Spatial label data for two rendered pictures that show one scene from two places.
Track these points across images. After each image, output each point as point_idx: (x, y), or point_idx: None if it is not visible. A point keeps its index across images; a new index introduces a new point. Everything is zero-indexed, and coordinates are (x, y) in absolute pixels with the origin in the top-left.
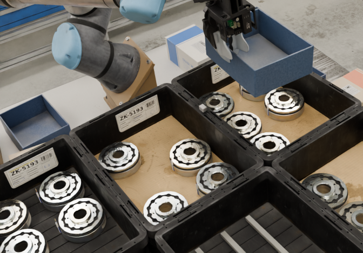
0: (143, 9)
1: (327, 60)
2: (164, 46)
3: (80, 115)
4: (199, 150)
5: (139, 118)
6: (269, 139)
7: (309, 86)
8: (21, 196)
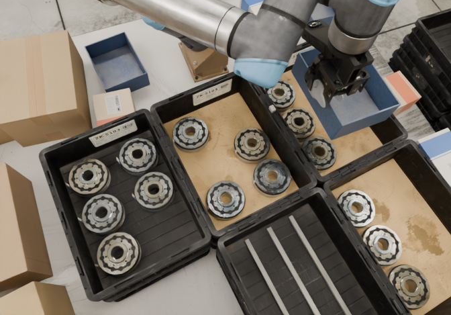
0: (263, 82)
1: (372, 48)
2: None
3: (157, 56)
4: (260, 144)
5: (212, 95)
6: (321, 146)
7: None
8: (103, 151)
